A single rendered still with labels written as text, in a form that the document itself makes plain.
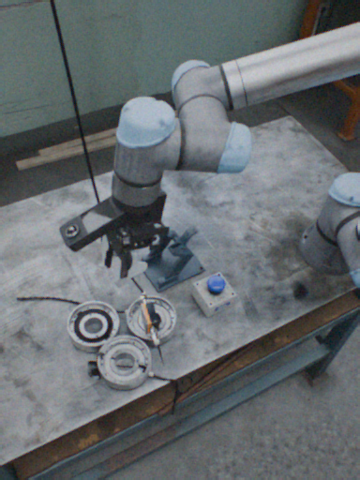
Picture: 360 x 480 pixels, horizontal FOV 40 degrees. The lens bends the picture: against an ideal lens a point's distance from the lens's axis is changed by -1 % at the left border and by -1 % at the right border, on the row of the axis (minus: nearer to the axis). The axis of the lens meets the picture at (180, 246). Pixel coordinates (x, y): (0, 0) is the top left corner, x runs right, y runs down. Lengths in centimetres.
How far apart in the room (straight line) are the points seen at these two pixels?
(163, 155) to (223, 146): 9
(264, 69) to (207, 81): 9
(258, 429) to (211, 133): 134
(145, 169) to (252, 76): 23
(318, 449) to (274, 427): 17
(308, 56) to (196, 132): 23
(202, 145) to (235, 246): 55
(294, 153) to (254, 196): 23
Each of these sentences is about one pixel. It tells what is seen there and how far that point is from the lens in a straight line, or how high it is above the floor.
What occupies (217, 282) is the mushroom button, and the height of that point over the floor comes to 87.
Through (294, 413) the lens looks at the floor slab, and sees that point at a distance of 192.
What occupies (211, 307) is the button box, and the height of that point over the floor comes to 84.
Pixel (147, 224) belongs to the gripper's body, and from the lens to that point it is 82.
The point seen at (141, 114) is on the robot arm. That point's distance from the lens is 67.
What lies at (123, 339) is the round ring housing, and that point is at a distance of 102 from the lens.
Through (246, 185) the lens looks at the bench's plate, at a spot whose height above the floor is 80.
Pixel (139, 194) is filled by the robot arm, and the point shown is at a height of 121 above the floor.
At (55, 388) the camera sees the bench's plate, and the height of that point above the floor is 80.
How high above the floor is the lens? 173
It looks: 52 degrees down
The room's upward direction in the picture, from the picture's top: 7 degrees clockwise
